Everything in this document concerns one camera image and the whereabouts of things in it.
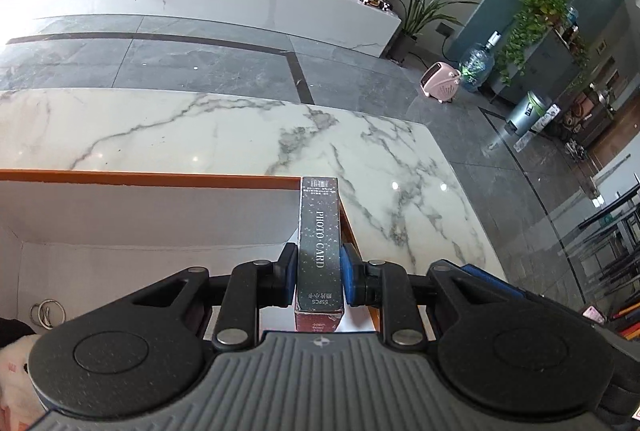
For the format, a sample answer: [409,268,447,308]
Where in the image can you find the grey cabinet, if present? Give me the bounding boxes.
[489,26,586,112]

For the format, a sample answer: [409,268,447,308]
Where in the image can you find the white plush toy black ears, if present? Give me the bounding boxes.
[0,318,46,425]

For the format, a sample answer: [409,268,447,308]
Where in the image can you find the blue water jug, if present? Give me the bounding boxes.
[458,30,502,92]

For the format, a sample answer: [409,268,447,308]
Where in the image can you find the white cardboard box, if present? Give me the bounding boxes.
[0,169,384,343]

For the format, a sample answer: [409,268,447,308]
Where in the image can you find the pink space heater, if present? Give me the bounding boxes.
[418,60,462,104]

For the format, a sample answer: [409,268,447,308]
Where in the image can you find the coloured pencils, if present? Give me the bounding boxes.
[607,303,640,337]

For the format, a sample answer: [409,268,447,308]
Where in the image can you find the grey trash can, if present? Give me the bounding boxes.
[504,90,553,137]

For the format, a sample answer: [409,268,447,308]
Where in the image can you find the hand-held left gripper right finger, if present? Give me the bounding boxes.
[340,242,517,349]

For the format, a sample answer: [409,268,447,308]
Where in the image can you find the black dining chairs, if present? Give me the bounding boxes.
[574,183,640,307]

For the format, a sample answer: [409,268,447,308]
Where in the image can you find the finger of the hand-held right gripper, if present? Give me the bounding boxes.
[460,262,587,329]

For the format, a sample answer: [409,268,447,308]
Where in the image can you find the tall potted green plant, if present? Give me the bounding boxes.
[387,0,479,63]

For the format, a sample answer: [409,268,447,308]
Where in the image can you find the metal key ring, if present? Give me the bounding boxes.
[28,299,67,328]

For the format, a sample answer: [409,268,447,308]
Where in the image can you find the trailing vine plant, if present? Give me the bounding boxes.
[492,0,591,87]

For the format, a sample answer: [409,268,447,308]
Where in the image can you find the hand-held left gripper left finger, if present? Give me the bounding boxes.
[122,241,300,352]

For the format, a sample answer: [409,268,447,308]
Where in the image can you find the dark glittery card box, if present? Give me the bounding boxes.
[294,176,346,332]

